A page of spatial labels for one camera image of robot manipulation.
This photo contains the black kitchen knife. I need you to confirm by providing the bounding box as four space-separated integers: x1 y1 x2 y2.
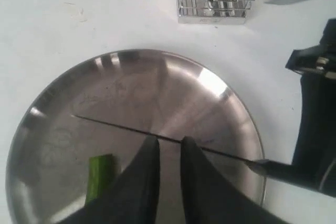
75 114 320 191

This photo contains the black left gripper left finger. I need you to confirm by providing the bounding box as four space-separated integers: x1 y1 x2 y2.
60 137 160 223

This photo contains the round stainless steel plate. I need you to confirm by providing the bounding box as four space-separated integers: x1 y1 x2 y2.
6 49 265 223

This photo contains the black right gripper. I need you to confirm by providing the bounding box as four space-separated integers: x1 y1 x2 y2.
286 18 335 166

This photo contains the green cucumber with stem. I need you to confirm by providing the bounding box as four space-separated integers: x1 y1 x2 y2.
85 154 117 205

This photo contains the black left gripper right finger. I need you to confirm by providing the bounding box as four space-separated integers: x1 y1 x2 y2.
180 137 285 223

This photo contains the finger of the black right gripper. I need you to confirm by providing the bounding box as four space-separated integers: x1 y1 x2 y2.
317 145 335 195

